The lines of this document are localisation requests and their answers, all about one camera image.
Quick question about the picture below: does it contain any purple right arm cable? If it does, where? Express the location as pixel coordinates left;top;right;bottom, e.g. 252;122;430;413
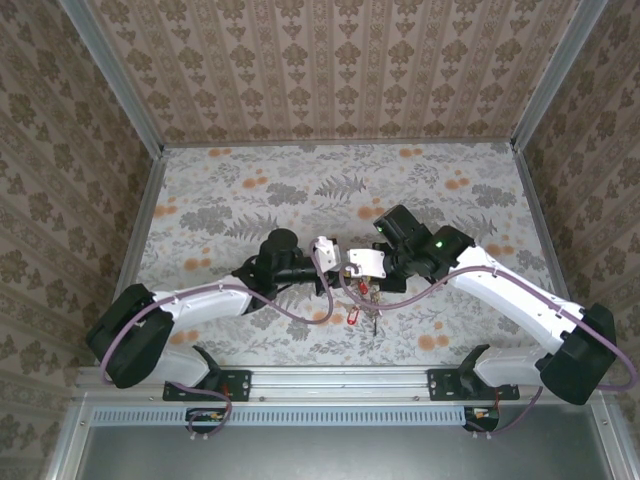
338;263;632;435

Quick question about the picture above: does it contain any floral patterned table cover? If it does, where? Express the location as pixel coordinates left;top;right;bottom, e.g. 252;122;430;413
107;142;581;369

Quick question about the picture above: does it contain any white slotted cable duct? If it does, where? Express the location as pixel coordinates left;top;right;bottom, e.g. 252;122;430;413
92;405;501;427

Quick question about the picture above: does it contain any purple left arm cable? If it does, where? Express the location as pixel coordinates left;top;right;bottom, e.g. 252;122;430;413
101;238;335;436

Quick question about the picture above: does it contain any black wiring connector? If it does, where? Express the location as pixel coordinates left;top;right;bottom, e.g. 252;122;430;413
463;406;502;433
185;407;227;435

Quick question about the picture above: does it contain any aluminium table side rail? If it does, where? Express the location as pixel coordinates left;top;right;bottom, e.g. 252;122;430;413
107;147;169;301
512;144;584;321

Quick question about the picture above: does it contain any aluminium corner post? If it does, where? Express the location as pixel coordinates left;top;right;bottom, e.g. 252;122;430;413
509;0;611;151
57;0;166;156

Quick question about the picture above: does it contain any metal keyring with keys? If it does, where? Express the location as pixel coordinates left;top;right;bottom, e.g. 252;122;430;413
349;278;385;337

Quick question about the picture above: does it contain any thin aluminium table rail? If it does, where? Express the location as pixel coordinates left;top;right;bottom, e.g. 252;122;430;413
162;138;516;150

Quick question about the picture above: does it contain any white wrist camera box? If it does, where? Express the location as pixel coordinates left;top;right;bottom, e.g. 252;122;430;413
312;235;342;275
348;248;387;279

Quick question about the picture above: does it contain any grey metal sheet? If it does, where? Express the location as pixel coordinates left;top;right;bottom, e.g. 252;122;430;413
79;424;616;480

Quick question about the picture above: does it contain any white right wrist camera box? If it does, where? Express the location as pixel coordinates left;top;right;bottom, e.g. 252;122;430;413
348;248;387;279

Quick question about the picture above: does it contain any aluminium mounting rail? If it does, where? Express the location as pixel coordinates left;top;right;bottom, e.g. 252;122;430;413
74;364;614;405

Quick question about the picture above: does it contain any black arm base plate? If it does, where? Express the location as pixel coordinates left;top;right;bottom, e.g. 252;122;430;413
427;368;521;402
162;368;251;402

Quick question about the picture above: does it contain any aluminium frame bar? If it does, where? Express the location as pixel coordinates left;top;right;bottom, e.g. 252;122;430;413
45;399;96;480
592;402;639;480

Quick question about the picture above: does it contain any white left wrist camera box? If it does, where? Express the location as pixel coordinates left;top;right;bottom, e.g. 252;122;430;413
312;235;342;275

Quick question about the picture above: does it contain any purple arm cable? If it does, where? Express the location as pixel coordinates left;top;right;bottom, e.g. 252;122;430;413
101;238;335;436
338;263;632;435

